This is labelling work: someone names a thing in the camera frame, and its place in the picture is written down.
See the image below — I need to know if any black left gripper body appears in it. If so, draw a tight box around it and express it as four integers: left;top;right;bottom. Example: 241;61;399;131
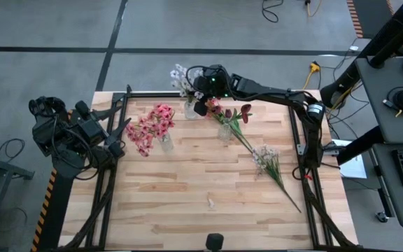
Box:
75;101;124;158

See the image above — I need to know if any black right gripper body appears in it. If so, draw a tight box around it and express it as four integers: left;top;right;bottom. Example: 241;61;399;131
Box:
192;64;232;117

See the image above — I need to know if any pink artificial flower bunch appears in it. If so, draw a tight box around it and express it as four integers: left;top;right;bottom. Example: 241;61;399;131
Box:
125;122;153;158
206;97;255;155
147;103;176;139

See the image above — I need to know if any ribbed glass bottle vase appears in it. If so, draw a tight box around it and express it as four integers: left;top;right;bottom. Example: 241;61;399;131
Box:
183;99;198;120

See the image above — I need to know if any diamond-cut cylindrical glass vase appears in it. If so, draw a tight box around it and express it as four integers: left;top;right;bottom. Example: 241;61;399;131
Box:
158;132;175;153

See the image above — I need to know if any conical glass vase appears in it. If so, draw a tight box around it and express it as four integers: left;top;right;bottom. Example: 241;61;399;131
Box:
218;122;233;142

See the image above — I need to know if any black round knob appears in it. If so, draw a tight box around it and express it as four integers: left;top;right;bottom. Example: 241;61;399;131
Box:
205;233;225;252

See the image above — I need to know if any white paper sheet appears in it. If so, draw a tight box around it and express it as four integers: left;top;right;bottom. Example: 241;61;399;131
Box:
332;139;368;179

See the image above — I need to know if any grey desk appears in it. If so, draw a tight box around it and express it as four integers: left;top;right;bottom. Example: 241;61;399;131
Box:
354;55;403;145
371;142;403;229

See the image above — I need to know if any dark floor mat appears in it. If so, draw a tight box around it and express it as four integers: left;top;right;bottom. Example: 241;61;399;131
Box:
353;0;395;38

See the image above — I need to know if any black pole on desk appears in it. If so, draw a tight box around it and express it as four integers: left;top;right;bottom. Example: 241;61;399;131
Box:
367;26;403;69

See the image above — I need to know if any black tower fan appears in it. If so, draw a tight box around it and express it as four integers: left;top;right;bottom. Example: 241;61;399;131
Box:
319;0;403;109

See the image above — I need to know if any black metal table frame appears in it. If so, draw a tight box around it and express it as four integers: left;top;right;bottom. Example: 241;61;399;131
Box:
57;83;360;252

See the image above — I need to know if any black floor cable loop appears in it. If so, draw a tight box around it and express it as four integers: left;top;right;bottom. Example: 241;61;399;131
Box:
0;138;26;162

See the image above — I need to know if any yellow plug with cable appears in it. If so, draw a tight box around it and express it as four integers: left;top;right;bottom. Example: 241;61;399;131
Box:
302;61;321;90

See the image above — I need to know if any yellow floor cable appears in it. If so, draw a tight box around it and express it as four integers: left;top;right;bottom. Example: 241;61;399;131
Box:
304;0;323;18

